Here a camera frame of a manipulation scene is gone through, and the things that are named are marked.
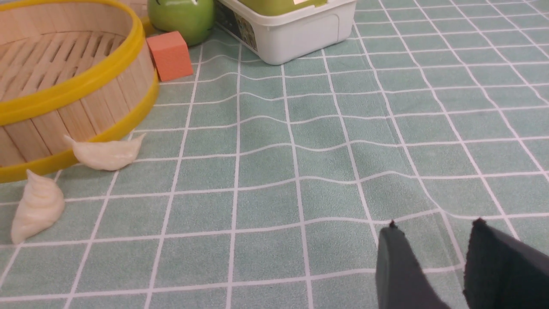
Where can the green lid white box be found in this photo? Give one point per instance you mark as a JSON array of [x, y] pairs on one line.
[[279, 31]]

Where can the bamboo steamer tray yellow rim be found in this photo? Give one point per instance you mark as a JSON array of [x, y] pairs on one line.
[[77, 68]]

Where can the orange foam cube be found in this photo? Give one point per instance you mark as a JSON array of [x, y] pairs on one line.
[[170, 55]]

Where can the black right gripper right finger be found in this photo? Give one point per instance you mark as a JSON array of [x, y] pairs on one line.
[[504, 273]]

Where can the green checkered tablecloth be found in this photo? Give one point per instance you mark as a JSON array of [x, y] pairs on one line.
[[265, 187]]

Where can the white dumpling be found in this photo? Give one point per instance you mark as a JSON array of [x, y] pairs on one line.
[[41, 205], [110, 156]]

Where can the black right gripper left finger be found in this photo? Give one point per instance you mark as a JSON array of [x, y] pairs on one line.
[[400, 280]]

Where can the green apple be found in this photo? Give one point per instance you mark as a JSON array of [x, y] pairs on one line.
[[193, 19]]

